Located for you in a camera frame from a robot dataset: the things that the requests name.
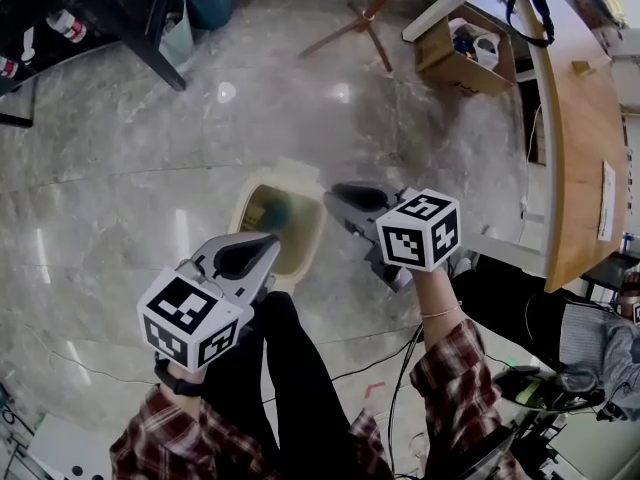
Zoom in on person's left forearm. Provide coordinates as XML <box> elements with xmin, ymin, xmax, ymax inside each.
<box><xmin>109</xmin><ymin>357</ymin><xmax>266</xmax><ymax>480</ymax></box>

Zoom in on black wristband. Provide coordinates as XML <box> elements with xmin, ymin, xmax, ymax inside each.
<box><xmin>153</xmin><ymin>360</ymin><xmax>204</xmax><ymax>398</ymax></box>

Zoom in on small plain white bottle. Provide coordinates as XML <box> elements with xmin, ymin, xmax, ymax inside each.
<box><xmin>19</xmin><ymin>27</ymin><xmax>36</xmax><ymax>64</ymax></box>

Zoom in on pale translucent bin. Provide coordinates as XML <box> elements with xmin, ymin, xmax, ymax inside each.
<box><xmin>159</xmin><ymin>0</ymin><xmax>196</xmax><ymax>69</ymax></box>

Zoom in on cream waste bin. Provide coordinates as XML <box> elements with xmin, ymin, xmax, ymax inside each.
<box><xmin>227</xmin><ymin>177</ymin><xmax>329</xmax><ymax>288</ymax></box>

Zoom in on teal round object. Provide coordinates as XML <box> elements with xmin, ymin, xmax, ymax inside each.
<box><xmin>262</xmin><ymin>197</ymin><xmax>294</xmax><ymax>234</ymax></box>

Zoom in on black marble table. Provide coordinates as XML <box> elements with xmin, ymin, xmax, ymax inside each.
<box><xmin>0</xmin><ymin>0</ymin><xmax>189</xmax><ymax>129</ymax></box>

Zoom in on red-brown tripod stand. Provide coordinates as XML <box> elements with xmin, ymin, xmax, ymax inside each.
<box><xmin>298</xmin><ymin>0</ymin><xmax>416</xmax><ymax>74</ymax></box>

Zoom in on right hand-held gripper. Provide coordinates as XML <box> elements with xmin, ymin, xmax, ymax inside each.
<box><xmin>324</xmin><ymin>181</ymin><xmax>460</xmax><ymax>294</ymax></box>

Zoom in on white plastic bag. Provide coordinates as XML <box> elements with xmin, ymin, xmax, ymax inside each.
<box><xmin>472</xmin><ymin>32</ymin><xmax>501</xmax><ymax>67</ymax></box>

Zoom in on white shelf unit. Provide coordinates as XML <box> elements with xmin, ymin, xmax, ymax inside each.
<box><xmin>0</xmin><ymin>367</ymin><xmax>109</xmax><ymax>480</ymax></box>

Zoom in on curved wooden desk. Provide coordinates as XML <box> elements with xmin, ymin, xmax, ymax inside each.
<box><xmin>402</xmin><ymin>0</ymin><xmax>632</xmax><ymax>294</ymax></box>

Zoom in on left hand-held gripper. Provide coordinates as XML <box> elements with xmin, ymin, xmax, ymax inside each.
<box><xmin>138</xmin><ymin>232</ymin><xmax>282</xmax><ymax>372</ymax></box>

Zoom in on cardboard box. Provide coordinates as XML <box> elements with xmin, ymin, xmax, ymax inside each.
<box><xmin>413</xmin><ymin>5</ymin><xmax>517</xmax><ymax>99</ymax></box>

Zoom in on white printed booklet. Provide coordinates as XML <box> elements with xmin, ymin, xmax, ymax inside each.
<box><xmin>597</xmin><ymin>160</ymin><xmax>619</xmax><ymax>243</ymax></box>

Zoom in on red plaid shirt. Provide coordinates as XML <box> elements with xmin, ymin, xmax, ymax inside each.
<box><xmin>109</xmin><ymin>317</ymin><xmax>526</xmax><ymax>480</ymax></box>

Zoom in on black cable bundle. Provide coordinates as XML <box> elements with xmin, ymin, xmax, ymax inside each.
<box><xmin>387</xmin><ymin>325</ymin><xmax>426</xmax><ymax>477</ymax></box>

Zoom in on person's black trousers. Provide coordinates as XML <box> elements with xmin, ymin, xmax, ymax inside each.
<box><xmin>202</xmin><ymin>290</ymin><xmax>364</xmax><ymax>480</ymax></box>

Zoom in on black and green device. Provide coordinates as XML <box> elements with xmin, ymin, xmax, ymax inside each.
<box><xmin>492</xmin><ymin>362</ymin><xmax>609</xmax><ymax>422</ymax></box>

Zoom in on person's right forearm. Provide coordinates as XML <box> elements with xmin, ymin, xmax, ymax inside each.
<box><xmin>409</xmin><ymin>265</ymin><xmax>506</xmax><ymax>469</ymax></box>

